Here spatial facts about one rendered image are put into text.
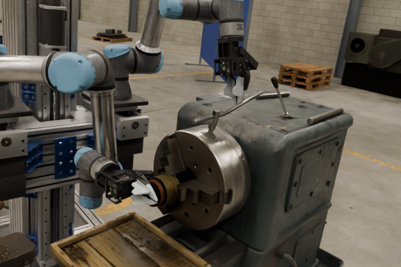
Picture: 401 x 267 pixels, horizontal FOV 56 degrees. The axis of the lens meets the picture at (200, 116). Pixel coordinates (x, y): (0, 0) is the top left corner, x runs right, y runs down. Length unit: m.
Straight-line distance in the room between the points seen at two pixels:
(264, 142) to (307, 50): 10.98
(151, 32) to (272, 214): 0.90
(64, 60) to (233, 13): 0.51
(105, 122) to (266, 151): 0.54
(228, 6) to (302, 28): 11.04
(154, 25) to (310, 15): 10.60
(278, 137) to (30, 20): 1.09
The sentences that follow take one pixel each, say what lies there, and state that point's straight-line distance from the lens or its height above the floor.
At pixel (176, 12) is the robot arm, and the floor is 1.57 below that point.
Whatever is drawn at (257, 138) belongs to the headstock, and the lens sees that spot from 1.18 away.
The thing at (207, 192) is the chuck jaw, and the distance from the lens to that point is 1.08.
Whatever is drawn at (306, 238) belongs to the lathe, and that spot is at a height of 0.77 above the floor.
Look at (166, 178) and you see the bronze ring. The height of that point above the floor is 1.12.
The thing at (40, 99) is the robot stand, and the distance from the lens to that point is 1.69.
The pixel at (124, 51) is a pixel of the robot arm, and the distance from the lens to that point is 1.66.
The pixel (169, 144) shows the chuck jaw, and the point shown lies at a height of 1.19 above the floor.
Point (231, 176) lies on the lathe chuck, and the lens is 1.10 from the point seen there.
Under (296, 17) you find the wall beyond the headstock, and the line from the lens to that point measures 12.32.
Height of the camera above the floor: 1.61
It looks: 17 degrees down
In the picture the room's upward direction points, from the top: 7 degrees clockwise
